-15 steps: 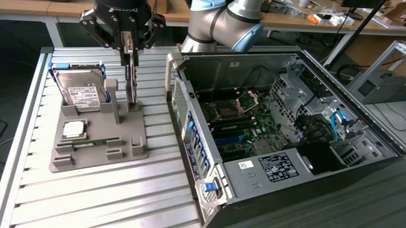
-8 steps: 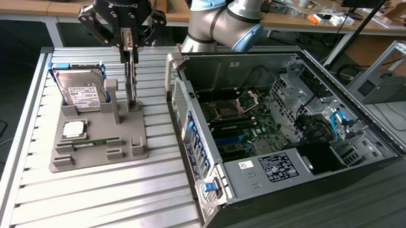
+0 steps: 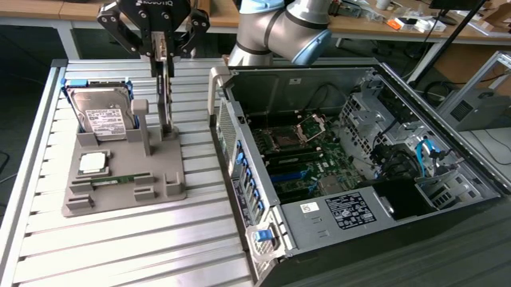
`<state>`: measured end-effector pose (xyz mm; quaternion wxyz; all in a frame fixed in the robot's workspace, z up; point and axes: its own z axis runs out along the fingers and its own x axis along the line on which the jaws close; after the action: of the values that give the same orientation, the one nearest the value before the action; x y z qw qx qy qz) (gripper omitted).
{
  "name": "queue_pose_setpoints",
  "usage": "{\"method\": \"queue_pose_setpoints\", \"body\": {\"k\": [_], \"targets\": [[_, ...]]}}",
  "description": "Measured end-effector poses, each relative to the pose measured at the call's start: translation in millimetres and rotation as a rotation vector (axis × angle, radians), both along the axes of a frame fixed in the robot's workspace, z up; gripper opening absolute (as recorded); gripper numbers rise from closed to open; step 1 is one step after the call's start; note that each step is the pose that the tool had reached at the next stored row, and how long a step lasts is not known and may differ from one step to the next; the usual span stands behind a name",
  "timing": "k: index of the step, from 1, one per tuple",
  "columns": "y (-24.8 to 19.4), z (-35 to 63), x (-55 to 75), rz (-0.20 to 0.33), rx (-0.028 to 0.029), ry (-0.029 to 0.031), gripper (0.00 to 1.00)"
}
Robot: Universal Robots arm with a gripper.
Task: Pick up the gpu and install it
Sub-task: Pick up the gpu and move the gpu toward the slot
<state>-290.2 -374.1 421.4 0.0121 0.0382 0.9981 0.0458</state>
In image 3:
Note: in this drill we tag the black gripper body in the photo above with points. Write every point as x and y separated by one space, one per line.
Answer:
153 12

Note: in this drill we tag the graphics card with black fan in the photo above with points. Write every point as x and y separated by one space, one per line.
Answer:
164 95

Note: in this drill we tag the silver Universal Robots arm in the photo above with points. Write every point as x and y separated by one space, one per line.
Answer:
279 27

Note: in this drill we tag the long wooden desk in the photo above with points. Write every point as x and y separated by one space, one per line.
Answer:
40 12

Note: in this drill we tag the hard disk with blue carrier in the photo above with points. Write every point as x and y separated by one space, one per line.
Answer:
101 116

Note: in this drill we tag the metal electronics box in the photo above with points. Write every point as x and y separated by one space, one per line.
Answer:
347 9

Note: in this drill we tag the CPU socket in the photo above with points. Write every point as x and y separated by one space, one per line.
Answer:
285 139

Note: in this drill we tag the open metal socket cover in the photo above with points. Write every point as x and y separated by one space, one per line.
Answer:
311 127

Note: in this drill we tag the silver CPU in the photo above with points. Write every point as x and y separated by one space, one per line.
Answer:
92 164

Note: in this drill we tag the white cup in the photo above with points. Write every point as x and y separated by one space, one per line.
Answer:
384 4

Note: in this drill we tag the green RAM stick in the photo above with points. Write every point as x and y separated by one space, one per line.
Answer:
113 180

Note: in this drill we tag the orange small box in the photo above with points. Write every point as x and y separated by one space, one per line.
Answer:
395 24

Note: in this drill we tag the metal disk bay cage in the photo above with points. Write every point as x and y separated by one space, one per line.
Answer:
367 116

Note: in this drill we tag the green motherboard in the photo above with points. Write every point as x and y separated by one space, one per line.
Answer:
331 155

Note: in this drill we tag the grey parts rack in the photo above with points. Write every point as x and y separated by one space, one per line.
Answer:
119 197

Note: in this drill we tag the blue expansion slot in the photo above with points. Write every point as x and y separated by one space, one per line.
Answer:
289 176

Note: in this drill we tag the open grey PC case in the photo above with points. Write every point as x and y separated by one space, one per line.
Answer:
259 191

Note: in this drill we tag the white small box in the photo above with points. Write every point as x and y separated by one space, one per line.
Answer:
432 26

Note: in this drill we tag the black monitor stand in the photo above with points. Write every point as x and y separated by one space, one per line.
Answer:
444 18

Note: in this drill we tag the grey chipset heatsink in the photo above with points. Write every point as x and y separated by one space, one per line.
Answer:
332 185

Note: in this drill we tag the black stand pole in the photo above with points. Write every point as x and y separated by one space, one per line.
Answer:
451 39

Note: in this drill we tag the grey power supply unit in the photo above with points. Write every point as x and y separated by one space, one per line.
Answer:
315 221

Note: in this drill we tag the blue case latch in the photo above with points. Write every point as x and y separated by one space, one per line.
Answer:
261 235

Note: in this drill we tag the cardboard packaging piece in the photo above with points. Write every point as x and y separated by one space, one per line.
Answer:
496 18

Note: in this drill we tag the grey computer tower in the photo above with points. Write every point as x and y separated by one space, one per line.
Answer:
479 110

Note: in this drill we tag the aluminium profile frame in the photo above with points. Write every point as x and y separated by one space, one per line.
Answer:
484 68

